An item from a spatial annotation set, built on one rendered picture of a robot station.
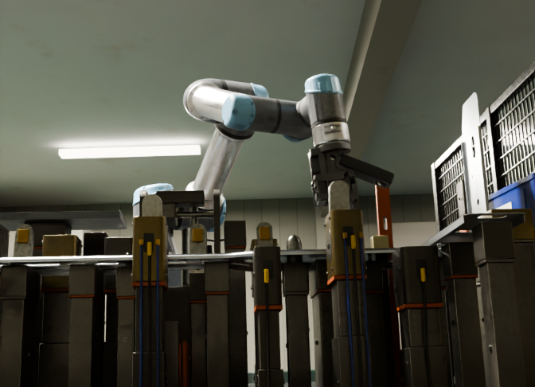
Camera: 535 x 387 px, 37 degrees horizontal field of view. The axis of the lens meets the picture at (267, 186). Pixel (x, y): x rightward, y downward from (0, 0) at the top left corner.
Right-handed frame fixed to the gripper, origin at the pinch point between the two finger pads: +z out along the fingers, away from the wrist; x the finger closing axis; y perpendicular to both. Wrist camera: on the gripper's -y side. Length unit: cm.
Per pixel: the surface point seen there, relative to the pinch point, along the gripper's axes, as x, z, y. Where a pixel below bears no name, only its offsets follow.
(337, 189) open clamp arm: 13.3, -7.9, 5.2
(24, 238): -17, -12, 69
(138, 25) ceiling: -275, -186, 52
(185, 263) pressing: -6.2, -0.8, 35.1
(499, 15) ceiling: -261, -164, -160
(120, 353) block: -3, 16, 49
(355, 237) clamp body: 20.6, 2.7, 4.7
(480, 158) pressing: 0.3, -13.9, -28.3
